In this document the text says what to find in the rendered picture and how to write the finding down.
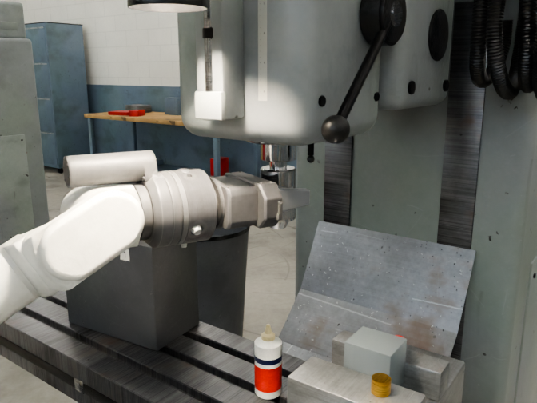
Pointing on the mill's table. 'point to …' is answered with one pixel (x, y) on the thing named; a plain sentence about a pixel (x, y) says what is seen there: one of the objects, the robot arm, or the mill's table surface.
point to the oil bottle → (268, 365)
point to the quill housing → (288, 72)
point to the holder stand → (141, 296)
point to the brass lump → (380, 385)
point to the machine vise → (420, 372)
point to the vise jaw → (340, 386)
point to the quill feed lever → (384, 24)
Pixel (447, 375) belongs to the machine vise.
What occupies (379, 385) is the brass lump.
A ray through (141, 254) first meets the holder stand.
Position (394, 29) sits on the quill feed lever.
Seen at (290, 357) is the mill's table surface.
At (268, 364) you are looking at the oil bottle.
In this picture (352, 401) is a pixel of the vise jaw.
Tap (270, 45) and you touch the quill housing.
